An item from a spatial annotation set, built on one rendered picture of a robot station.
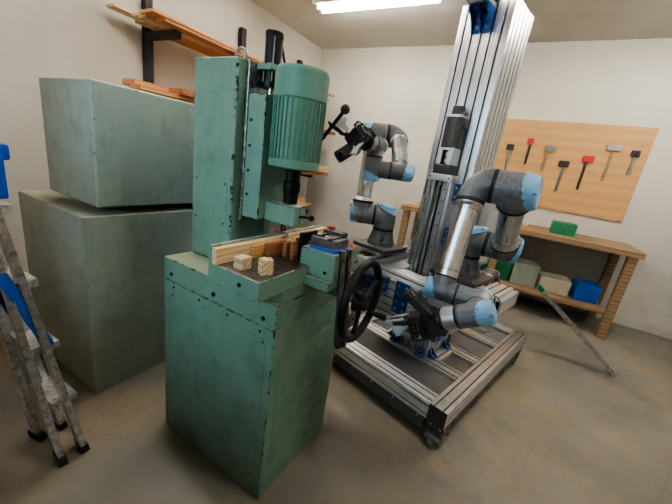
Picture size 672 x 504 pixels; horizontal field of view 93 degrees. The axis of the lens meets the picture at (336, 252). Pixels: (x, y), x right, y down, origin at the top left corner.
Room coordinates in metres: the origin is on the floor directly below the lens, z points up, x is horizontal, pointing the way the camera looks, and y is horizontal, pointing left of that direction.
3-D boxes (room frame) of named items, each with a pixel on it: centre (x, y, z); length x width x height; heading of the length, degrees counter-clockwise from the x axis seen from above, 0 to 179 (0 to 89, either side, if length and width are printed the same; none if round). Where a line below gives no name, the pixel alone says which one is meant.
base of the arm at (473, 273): (1.46, -0.61, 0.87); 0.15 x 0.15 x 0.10
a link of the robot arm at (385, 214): (1.80, -0.24, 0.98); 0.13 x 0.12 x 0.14; 89
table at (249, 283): (1.09, 0.10, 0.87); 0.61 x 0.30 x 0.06; 151
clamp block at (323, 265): (1.05, 0.02, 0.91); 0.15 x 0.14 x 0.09; 151
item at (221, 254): (1.15, 0.21, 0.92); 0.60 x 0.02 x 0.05; 151
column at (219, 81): (1.29, 0.45, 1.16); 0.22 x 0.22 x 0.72; 61
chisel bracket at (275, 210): (1.16, 0.21, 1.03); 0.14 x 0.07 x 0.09; 61
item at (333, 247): (1.05, 0.02, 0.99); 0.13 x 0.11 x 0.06; 151
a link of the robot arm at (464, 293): (0.99, -0.48, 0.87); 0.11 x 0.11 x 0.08; 61
